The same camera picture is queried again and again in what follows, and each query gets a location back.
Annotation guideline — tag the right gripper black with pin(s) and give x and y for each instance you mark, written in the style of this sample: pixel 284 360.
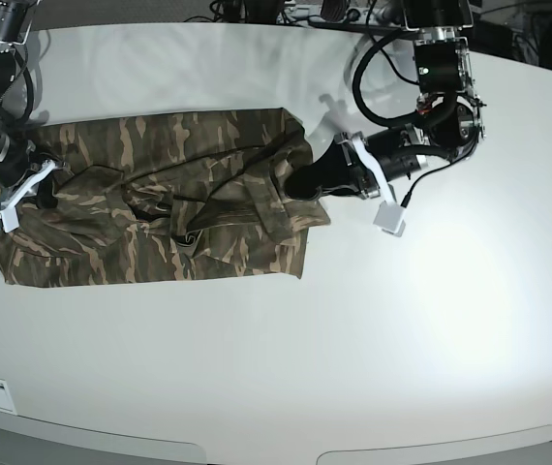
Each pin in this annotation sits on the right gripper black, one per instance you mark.
pixel 24 173

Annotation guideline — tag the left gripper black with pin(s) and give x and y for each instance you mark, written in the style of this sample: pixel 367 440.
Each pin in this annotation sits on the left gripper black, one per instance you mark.
pixel 382 157

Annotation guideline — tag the camouflage T-shirt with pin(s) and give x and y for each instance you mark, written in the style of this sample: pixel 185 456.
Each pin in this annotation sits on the camouflage T-shirt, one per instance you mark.
pixel 166 197

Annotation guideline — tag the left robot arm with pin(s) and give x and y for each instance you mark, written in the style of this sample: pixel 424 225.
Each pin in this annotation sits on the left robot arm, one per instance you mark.
pixel 446 122

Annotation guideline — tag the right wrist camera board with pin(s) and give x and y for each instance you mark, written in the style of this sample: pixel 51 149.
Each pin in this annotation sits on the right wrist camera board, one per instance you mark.
pixel 8 219

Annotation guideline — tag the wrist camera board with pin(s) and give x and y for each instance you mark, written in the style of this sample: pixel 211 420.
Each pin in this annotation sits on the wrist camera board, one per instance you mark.
pixel 390 218
pixel 8 219

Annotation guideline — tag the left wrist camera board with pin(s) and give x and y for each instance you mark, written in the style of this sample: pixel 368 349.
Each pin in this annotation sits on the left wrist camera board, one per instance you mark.
pixel 390 218

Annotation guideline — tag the black equipment with cables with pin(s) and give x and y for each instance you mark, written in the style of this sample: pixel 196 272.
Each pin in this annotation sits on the black equipment with cables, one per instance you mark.
pixel 349 16

